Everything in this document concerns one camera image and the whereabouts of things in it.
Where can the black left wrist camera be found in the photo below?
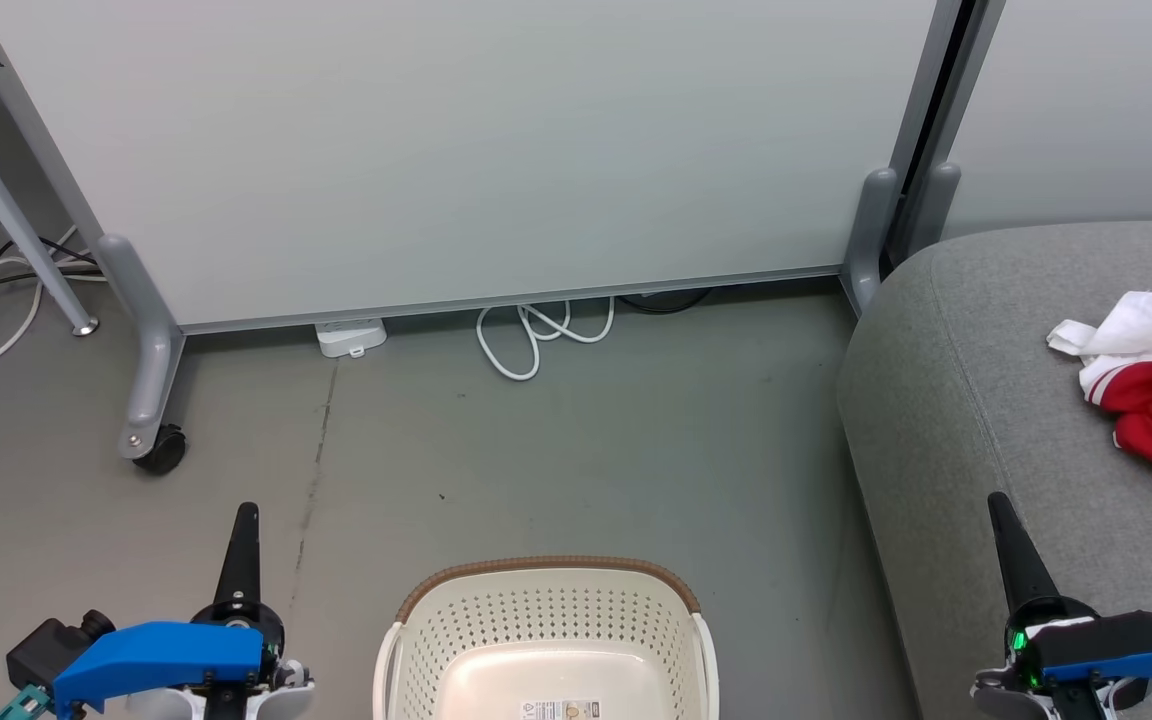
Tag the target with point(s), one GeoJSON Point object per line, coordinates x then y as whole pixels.
{"type": "Point", "coordinates": [41, 650]}

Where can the small white adapter box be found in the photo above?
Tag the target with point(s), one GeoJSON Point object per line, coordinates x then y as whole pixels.
{"type": "Point", "coordinates": [348, 338]}

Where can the red and white jersey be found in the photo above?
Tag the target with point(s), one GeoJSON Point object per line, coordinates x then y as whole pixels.
{"type": "Point", "coordinates": [1146, 320]}

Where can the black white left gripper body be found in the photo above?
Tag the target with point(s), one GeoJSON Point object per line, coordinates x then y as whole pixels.
{"type": "Point", "coordinates": [274, 645]}

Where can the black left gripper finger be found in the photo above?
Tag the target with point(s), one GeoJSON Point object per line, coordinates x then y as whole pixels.
{"type": "Point", "coordinates": [241, 565]}

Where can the teal connector clip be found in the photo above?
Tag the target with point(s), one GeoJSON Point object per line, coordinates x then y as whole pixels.
{"type": "Point", "coordinates": [26, 703]}

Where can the white partition panel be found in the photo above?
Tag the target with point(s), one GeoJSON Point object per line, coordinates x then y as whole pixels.
{"type": "Point", "coordinates": [1086, 120]}

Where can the blue right wrist camera cover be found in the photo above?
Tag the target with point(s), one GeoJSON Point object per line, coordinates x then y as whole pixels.
{"type": "Point", "coordinates": [1126, 640]}

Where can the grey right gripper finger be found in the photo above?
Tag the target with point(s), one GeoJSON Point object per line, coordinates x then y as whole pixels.
{"type": "Point", "coordinates": [1021, 570]}

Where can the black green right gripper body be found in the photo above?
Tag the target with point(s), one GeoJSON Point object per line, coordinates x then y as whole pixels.
{"type": "Point", "coordinates": [1021, 640]}

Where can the grey fabric sofa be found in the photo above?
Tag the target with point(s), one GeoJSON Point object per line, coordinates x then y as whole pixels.
{"type": "Point", "coordinates": [936, 420]}

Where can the blue wrist camera cover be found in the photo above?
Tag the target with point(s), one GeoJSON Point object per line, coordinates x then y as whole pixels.
{"type": "Point", "coordinates": [156, 655]}
{"type": "Point", "coordinates": [1126, 640]}

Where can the black caster wheel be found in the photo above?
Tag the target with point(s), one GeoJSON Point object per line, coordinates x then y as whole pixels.
{"type": "Point", "coordinates": [164, 452]}

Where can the cream perforated laundry basket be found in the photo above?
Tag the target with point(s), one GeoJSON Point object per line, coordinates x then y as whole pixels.
{"type": "Point", "coordinates": [556, 690]}

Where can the blue left wrist camera cover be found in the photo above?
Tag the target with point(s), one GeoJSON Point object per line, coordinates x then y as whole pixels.
{"type": "Point", "coordinates": [156, 655]}

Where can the wide white partition, grey frame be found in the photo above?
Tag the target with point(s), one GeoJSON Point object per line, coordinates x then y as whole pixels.
{"type": "Point", "coordinates": [486, 150]}

